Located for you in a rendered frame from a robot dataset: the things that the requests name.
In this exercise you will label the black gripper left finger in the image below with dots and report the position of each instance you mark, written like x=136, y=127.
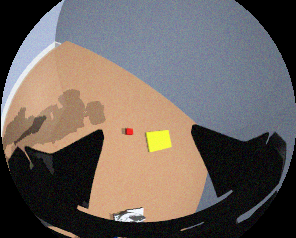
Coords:
x=72, y=168

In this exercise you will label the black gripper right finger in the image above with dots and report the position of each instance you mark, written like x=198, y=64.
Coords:
x=225, y=158

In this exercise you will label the yellow flat square plate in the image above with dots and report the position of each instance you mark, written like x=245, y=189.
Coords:
x=158, y=140

